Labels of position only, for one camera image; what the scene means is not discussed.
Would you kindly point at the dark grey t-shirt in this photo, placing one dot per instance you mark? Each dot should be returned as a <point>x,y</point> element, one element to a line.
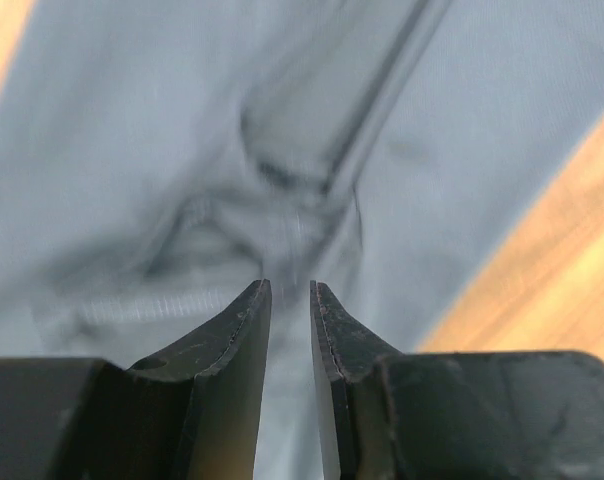
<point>158,156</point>

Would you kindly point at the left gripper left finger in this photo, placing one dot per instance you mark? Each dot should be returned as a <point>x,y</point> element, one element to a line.
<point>219,368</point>

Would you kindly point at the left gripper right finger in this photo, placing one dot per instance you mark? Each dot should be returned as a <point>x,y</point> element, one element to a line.
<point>357,413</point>

